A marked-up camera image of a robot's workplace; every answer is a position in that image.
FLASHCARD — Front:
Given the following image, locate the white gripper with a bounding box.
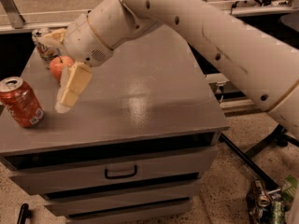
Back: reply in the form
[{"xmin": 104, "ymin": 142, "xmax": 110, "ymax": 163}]
[{"xmin": 38, "ymin": 14, "xmax": 113, "ymax": 113}]

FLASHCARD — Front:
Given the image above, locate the red coke can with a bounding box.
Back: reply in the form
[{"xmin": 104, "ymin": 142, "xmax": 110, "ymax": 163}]
[{"xmin": 0, "ymin": 77, "xmax": 44, "ymax": 128}]

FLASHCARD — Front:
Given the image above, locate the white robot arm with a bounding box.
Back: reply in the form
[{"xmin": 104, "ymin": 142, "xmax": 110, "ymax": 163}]
[{"xmin": 38, "ymin": 0, "xmax": 299, "ymax": 137}]

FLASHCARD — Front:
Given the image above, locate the green and white soda can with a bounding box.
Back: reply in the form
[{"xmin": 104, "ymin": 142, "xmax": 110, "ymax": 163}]
[{"xmin": 32, "ymin": 28, "xmax": 61, "ymax": 69}]

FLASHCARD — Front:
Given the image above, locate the red apple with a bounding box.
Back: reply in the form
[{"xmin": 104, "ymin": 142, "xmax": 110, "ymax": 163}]
[{"xmin": 50, "ymin": 56, "xmax": 74, "ymax": 81}]

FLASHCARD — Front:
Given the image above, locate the grey drawer cabinet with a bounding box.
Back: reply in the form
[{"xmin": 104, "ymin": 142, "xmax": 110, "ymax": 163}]
[{"xmin": 0, "ymin": 27, "xmax": 228, "ymax": 224}]

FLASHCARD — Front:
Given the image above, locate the black object on floor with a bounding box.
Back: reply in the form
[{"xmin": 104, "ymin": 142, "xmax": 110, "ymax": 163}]
[{"xmin": 17, "ymin": 203, "xmax": 32, "ymax": 224}]

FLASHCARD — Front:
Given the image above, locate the pile of crushed cans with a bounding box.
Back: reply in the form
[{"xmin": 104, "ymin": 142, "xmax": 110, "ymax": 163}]
[{"xmin": 246, "ymin": 175, "xmax": 298, "ymax": 224}]

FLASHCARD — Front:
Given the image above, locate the metal railing frame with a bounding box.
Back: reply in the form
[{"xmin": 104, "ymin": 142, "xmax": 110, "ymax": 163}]
[{"xmin": 0, "ymin": 0, "xmax": 299, "ymax": 35}]

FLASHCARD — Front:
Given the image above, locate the black drawer handle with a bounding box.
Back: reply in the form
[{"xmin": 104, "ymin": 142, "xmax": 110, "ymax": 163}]
[{"xmin": 104, "ymin": 165, "xmax": 138, "ymax": 180}]

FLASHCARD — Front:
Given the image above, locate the black metal stand frame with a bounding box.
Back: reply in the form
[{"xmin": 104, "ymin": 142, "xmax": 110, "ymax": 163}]
[{"xmin": 218, "ymin": 124, "xmax": 299, "ymax": 191}]

